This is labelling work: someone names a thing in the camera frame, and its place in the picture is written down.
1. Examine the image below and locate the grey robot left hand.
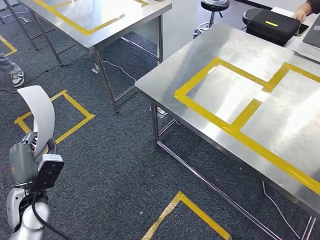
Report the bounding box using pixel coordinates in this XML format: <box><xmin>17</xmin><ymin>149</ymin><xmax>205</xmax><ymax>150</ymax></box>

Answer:
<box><xmin>8</xmin><ymin>132</ymin><xmax>59</xmax><ymax>187</ymax></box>

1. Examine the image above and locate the white curved plastic part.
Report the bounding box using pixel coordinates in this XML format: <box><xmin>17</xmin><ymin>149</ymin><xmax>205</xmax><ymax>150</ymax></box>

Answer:
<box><xmin>17</xmin><ymin>85</ymin><xmax>56</xmax><ymax>163</ymax></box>

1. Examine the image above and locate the steel workbench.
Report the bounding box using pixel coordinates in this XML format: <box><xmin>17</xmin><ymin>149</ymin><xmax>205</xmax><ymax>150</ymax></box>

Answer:
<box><xmin>134</xmin><ymin>22</ymin><xmax>320</xmax><ymax>240</ymax></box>

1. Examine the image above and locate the yellow workbench tape outline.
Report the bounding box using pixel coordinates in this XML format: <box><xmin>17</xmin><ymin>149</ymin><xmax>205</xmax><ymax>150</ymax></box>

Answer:
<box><xmin>174</xmin><ymin>56</ymin><xmax>320</xmax><ymax>196</ymax></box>

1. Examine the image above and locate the yellow floor tape square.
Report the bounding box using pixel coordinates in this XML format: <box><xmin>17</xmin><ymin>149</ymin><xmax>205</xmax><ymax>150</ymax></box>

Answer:
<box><xmin>14</xmin><ymin>89</ymin><xmax>96</xmax><ymax>147</ymax></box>

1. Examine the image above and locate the yellow table tape outline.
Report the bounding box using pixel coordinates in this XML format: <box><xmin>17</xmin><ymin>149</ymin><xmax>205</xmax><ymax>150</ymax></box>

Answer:
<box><xmin>32</xmin><ymin>0</ymin><xmax>151</xmax><ymax>37</ymax></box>

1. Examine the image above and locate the steel table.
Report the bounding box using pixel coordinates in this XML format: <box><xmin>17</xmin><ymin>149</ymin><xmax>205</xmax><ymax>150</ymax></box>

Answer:
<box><xmin>3</xmin><ymin>0</ymin><xmax>173</xmax><ymax>114</ymax></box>

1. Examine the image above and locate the black stool chrome base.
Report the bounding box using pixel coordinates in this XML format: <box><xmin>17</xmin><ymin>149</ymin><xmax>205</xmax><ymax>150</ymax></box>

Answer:
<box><xmin>193</xmin><ymin>0</ymin><xmax>230</xmax><ymax>39</ymax></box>

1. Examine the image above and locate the black round stool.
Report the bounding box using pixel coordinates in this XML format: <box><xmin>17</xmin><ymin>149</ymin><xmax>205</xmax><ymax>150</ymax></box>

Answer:
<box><xmin>242</xmin><ymin>8</ymin><xmax>263</xmax><ymax>26</ymax></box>

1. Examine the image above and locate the black zip case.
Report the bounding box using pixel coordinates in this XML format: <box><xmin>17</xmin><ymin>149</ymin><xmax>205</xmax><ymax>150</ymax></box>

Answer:
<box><xmin>246</xmin><ymin>8</ymin><xmax>300</xmax><ymax>47</ymax></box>

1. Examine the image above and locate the white desk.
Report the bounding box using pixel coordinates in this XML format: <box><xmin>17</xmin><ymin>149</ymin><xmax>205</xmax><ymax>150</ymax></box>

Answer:
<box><xmin>271</xmin><ymin>6</ymin><xmax>320</xmax><ymax>64</ymax></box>

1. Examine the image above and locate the black phone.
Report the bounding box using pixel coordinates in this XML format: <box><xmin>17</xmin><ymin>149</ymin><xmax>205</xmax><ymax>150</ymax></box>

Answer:
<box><xmin>296</xmin><ymin>23</ymin><xmax>310</xmax><ymax>37</ymax></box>

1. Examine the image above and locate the grey laptop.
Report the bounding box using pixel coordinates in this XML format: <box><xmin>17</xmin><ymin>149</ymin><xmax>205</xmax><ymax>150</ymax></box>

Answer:
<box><xmin>302</xmin><ymin>13</ymin><xmax>320</xmax><ymax>49</ymax></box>

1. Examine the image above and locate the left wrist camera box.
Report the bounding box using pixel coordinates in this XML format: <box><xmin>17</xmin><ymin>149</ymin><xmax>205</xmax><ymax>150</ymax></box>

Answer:
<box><xmin>29</xmin><ymin>153</ymin><xmax>65</xmax><ymax>193</ymax></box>

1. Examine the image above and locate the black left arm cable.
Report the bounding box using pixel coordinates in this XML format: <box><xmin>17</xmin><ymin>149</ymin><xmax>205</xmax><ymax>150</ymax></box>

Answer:
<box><xmin>23</xmin><ymin>190</ymin><xmax>73</xmax><ymax>240</ymax></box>

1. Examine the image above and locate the black floor cable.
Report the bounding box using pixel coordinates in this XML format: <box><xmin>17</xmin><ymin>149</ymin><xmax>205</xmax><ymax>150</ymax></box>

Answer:
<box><xmin>0</xmin><ymin>58</ymin><xmax>96</xmax><ymax>95</ymax></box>

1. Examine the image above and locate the white floor cable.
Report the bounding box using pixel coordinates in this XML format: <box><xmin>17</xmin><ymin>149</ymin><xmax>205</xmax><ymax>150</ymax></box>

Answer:
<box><xmin>261</xmin><ymin>180</ymin><xmax>300</xmax><ymax>239</ymax></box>
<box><xmin>100</xmin><ymin>60</ymin><xmax>137</xmax><ymax>83</ymax></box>

